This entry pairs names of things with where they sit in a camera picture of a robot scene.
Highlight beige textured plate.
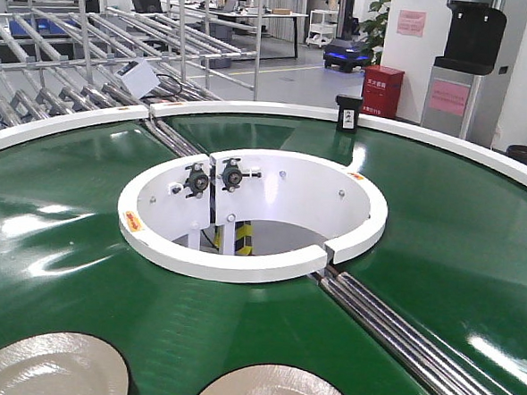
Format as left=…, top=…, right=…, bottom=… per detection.
left=198, top=364, right=343, bottom=395
left=0, top=332, right=132, bottom=395

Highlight steel conveyor rollers far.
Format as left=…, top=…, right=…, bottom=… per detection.
left=143, top=118, right=203, bottom=157

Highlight steel conveyor rollers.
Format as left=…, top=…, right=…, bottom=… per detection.
left=143, top=118, right=203, bottom=157
left=301, top=263, right=527, bottom=395

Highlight black sensor box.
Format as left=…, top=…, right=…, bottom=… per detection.
left=336, top=94, right=364, bottom=133

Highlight red fire extinguisher cabinet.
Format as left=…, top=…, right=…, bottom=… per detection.
left=361, top=65, right=405, bottom=119

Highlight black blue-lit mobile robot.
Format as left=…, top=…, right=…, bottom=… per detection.
left=323, top=38, right=371, bottom=73

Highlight white control box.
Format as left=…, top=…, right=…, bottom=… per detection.
left=115, top=57, right=160, bottom=98

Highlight white utility cart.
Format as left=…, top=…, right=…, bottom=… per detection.
left=305, top=9, right=339, bottom=48

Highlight green potted plant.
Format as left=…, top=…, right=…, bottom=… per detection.
left=361, top=0, right=392, bottom=65

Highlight grey water dispenser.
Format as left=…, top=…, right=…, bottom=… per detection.
left=421, top=0, right=507, bottom=143

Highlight metal roller rack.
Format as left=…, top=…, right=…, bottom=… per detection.
left=0, top=0, right=261, bottom=130

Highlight white outer conveyor rim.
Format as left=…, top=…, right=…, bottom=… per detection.
left=0, top=100, right=527, bottom=187

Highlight black waste bin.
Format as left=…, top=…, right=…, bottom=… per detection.
left=506, top=144, right=527, bottom=170

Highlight steel conveyor rollers near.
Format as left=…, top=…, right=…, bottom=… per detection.
left=301, top=263, right=527, bottom=395

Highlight right black bearing mount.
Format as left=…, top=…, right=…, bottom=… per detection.
left=221, top=158, right=244, bottom=192

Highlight black bearing mount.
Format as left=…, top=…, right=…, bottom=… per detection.
left=221, top=158, right=244, bottom=192
left=184, top=163, right=210, bottom=198

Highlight left black bearing mount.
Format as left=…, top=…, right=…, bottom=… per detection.
left=184, top=163, right=210, bottom=198

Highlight white inner conveyor ring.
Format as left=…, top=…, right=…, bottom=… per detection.
left=113, top=139, right=392, bottom=292

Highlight pink wall notice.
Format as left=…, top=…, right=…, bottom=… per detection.
left=397, top=9, right=427, bottom=37

